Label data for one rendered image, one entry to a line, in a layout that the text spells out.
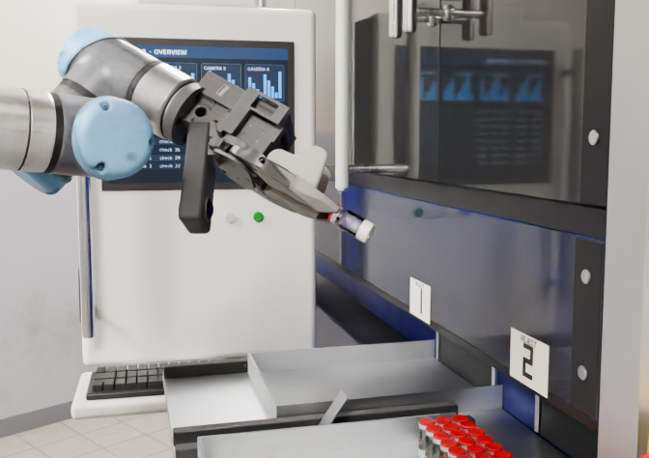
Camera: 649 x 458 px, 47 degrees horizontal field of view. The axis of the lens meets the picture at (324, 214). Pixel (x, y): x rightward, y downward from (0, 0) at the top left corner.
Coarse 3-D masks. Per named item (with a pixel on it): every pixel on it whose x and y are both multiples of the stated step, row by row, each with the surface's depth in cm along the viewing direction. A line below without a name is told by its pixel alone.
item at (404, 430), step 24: (264, 432) 93; (288, 432) 94; (312, 432) 95; (336, 432) 96; (360, 432) 97; (384, 432) 97; (408, 432) 98; (216, 456) 92; (240, 456) 93; (264, 456) 94; (288, 456) 94; (312, 456) 94; (336, 456) 94; (360, 456) 94; (384, 456) 94; (408, 456) 94
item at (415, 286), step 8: (416, 280) 121; (416, 288) 121; (424, 288) 118; (416, 296) 121; (424, 296) 118; (416, 304) 121; (424, 304) 118; (416, 312) 122; (424, 312) 118; (424, 320) 118
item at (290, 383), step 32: (288, 352) 129; (320, 352) 130; (352, 352) 132; (384, 352) 133; (416, 352) 135; (256, 384) 119; (288, 384) 121; (320, 384) 121; (352, 384) 121; (384, 384) 121; (416, 384) 121; (448, 384) 121
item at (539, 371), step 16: (512, 336) 91; (528, 336) 87; (512, 352) 91; (528, 352) 87; (544, 352) 84; (512, 368) 91; (528, 368) 87; (544, 368) 84; (528, 384) 87; (544, 384) 84
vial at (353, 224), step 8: (336, 216) 76; (344, 216) 76; (352, 216) 76; (360, 216) 76; (344, 224) 76; (352, 224) 76; (360, 224) 76; (368, 224) 76; (352, 232) 76; (360, 232) 76; (368, 232) 75; (360, 240) 76; (368, 240) 77
